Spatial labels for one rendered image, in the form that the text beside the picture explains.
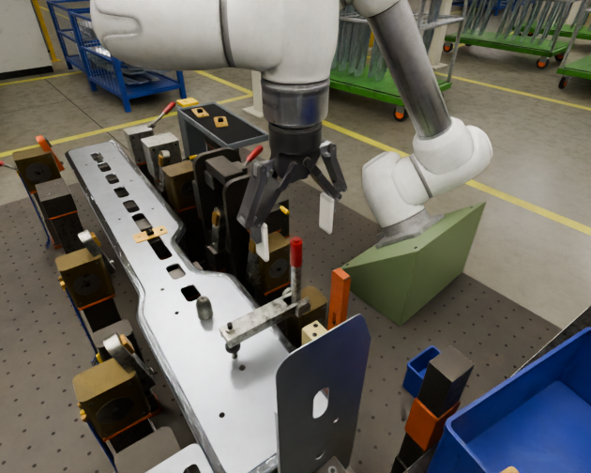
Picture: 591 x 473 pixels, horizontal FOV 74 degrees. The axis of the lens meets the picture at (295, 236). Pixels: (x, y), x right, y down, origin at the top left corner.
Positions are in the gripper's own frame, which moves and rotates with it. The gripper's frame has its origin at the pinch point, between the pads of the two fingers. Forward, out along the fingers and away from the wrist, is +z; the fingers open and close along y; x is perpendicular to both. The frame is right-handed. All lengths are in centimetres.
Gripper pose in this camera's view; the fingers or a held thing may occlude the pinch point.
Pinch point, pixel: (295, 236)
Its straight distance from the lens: 66.7
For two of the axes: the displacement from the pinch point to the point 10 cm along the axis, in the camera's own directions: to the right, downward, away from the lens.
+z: 0.0, 8.0, 6.0
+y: -8.2, 3.4, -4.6
